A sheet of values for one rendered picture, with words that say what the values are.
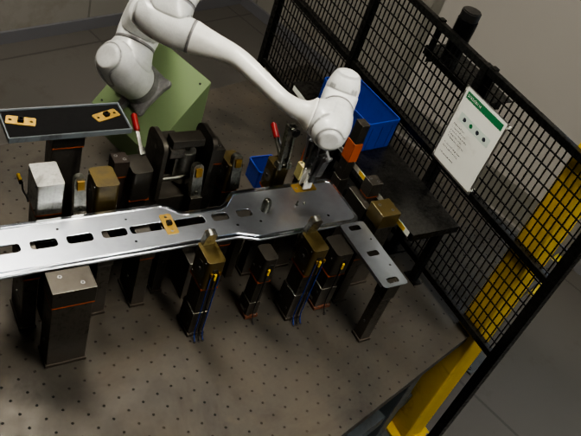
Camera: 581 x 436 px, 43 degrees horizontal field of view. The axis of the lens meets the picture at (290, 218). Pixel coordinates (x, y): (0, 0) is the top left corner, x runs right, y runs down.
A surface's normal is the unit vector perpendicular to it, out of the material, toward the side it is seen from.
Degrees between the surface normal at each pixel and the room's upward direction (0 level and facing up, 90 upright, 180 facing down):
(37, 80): 0
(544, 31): 90
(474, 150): 90
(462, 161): 90
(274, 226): 0
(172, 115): 47
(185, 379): 0
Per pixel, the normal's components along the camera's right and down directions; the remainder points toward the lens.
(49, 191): 0.46, 0.68
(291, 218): 0.28, -0.71
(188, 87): -0.30, -0.24
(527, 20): -0.69, 0.32
